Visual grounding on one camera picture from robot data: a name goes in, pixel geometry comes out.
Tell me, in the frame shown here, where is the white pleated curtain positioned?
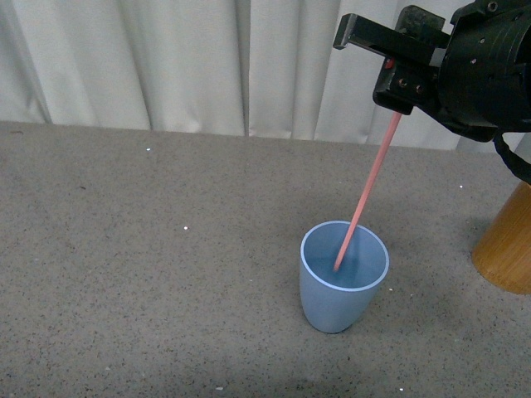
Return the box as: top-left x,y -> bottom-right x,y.
0,0 -> 531,153

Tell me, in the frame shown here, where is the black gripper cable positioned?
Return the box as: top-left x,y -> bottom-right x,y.
492,132 -> 531,184

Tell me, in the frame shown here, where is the bamboo chopstick holder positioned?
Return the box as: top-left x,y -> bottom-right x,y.
472,182 -> 531,294

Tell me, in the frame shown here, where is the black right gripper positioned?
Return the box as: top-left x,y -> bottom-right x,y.
333,1 -> 530,142

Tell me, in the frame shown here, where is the light blue plastic cup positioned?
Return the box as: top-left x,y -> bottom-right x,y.
300,221 -> 389,333

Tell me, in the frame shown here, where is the pink chopstick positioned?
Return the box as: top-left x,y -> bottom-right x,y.
333,112 -> 402,272

